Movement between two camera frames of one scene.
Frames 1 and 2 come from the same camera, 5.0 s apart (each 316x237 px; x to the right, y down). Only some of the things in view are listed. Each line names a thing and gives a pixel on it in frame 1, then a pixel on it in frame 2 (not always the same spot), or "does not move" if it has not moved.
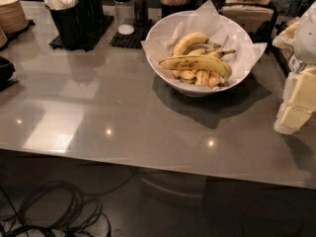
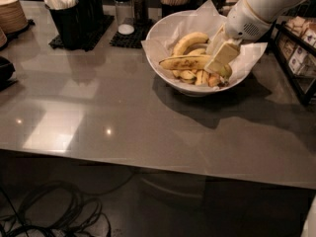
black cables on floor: x=55 y=209 does not move
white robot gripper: x=306 y=39 → x=244 y=21
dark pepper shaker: x=140 y=4 does not move
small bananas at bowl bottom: x=202 y=78 does not move
